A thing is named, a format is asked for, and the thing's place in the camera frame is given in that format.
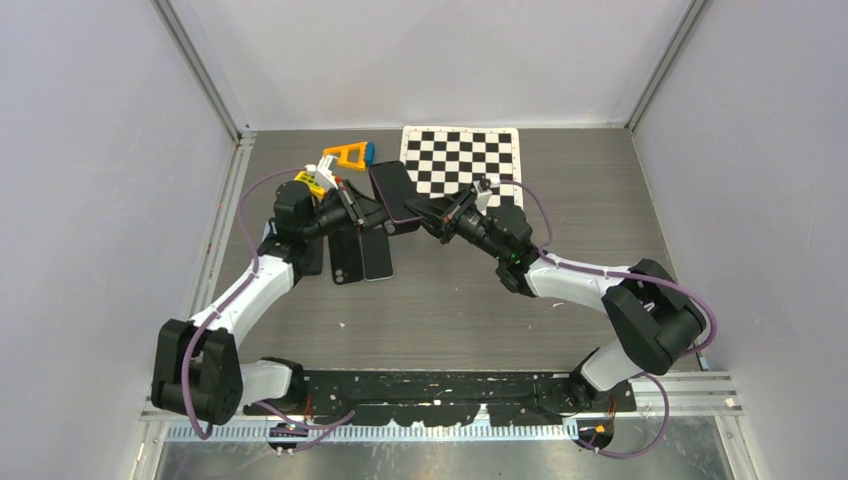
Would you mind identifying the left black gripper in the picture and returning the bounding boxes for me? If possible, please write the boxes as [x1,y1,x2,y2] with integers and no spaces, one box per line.
[302,180,398,242]

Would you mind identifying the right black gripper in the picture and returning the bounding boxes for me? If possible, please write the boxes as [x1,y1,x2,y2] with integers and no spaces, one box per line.
[404,189,509,263]

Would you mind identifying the purple edged bare phone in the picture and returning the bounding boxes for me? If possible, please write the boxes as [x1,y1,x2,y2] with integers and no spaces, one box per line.
[369,161,420,226]

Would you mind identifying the white edged bare phone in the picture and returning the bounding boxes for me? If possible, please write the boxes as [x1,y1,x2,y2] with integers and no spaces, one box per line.
[361,228,394,281]

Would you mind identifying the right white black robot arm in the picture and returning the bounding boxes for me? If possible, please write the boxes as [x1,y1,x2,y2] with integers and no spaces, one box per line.
[405,185,714,411]

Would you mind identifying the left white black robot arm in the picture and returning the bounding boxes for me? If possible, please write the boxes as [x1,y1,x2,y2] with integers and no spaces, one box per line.
[151,180,388,439]

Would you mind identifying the black phone on table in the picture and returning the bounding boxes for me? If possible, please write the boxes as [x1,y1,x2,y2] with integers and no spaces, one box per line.
[299,237,324,277]

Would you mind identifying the black white checkerboard mat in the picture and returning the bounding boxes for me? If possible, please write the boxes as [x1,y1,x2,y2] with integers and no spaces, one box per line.
[400,126,522,198]

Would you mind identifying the yellow red blue toy block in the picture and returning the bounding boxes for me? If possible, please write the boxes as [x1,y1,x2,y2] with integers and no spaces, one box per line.
[294,170,326,200]

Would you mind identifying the orange triangle toy block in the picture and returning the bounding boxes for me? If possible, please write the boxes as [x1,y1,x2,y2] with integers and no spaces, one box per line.
[322,141,376,172]

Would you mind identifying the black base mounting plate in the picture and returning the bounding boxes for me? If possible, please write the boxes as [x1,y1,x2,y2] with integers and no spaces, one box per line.
[268,370,636,427]

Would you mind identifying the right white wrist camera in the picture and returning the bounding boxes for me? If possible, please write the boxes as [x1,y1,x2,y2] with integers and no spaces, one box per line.
[471,176,500,214]

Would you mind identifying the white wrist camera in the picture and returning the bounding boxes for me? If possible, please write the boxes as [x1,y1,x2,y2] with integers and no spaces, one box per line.
[471,176,500,214]
[304,154,338,195]

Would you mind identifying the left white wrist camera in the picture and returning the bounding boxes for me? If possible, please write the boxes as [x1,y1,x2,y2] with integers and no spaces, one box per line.
[304,154,338,195]

